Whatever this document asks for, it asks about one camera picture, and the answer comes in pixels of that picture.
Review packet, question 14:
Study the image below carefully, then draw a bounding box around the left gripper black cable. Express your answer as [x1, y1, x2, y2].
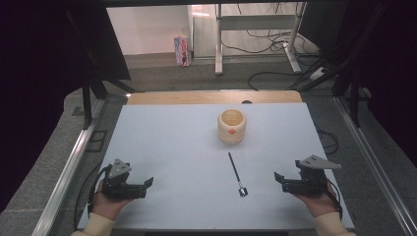
[73, 163, 113, 231]

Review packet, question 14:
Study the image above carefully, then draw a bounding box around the white power strip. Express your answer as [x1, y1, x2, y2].
[308, 66, 328, 82]

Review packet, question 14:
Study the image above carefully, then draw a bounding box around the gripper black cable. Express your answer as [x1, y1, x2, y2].
[73, 163, 113, 231]
[325, 178, 344, 221]

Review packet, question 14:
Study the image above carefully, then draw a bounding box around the white metal desk frame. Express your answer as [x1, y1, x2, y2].
[213, 2, 308, 76]

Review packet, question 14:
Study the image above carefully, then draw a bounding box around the black metal stand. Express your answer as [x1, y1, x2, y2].
[64, 9, 144, 131]
[296, 0, 394, 129]

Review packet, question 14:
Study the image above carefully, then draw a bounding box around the colourful printed box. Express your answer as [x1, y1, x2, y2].
[173, 34, 193, 68]

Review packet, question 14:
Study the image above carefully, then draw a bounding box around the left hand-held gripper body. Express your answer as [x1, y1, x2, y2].
[101, 158, 148, 201]

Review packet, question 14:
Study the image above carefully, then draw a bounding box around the cream cup with red mark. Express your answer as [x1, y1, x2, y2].
[216, 108, 248, 146]

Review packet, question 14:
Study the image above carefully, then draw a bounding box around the black curved floor cable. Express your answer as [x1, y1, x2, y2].
[247, 70, 311, 91]

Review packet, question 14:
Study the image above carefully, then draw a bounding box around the black looped floor cable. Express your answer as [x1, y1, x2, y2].
[315, 125, 340, 155]

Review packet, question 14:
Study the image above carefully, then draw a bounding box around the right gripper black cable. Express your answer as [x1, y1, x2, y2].
[325, 178, 344, 221]

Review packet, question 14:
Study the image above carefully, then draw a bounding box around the person's right hand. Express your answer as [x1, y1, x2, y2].
[292, 179, 339, 219]

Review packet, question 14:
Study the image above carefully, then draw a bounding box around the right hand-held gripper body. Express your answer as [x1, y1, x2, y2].
[280, 154, 342, 198]

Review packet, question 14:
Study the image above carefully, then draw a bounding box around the person's left hand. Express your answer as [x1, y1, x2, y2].
[90, 179, 133, 221]

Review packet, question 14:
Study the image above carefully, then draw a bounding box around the wooden table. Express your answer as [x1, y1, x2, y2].
[126, 89, 304, 106]

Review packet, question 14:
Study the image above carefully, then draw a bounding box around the black floor cable tangle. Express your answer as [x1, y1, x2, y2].
[220, 3, 321, 67]

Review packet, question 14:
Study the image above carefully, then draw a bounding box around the aluminium floor rail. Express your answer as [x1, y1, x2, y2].
[30, 97, 107, 236]
[333, 95, 417, 236]

